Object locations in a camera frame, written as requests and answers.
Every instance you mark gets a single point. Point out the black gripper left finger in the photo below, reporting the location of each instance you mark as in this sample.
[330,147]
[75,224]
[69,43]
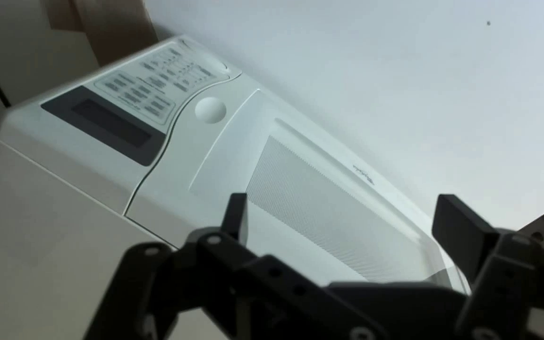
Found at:
[179,294]

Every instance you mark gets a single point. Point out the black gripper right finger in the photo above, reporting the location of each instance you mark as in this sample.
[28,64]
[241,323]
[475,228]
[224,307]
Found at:
[506,275]

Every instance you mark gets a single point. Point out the white microwave door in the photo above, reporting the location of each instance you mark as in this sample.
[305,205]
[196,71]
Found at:
[322,207]

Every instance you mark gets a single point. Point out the white microwave oven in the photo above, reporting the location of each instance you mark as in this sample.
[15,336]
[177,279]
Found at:
[66,207]

